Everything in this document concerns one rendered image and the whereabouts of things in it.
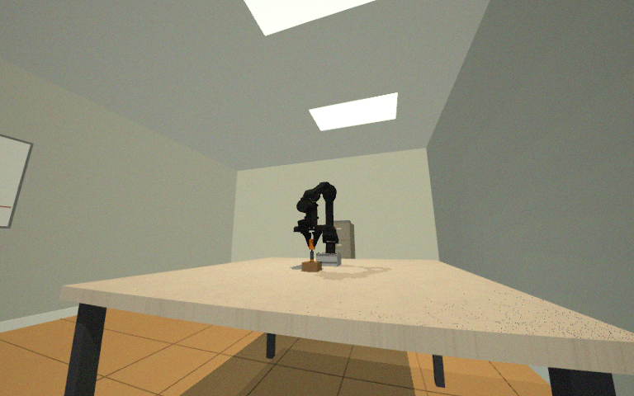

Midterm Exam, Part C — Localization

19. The tan wooden block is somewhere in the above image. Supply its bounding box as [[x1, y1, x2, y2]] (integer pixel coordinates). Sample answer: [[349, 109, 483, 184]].
[[301, 262, 322, 272]]

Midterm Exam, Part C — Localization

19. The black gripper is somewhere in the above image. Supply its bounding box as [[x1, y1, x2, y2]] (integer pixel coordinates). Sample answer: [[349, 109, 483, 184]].
[[294, 214, 331, 247]]

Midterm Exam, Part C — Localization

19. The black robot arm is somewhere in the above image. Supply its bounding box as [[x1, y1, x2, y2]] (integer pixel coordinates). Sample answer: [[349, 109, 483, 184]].
[[296, 181, 338, 254]]

